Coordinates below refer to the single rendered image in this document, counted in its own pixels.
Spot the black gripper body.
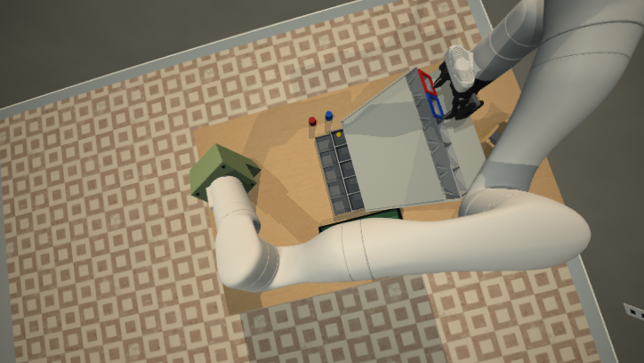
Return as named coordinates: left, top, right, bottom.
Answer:
left=450, top=78, right=495, bottom=99

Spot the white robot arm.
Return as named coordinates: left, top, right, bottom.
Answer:
left=206, top=0, right=644, bottom=293

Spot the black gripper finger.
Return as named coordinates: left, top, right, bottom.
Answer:
left=442, top=90, right=484, bottom=120
left=432, top=61, right=452, bottom=89

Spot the red square frame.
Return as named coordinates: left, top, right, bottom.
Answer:
left=418, top=69, right=438, bottom=97

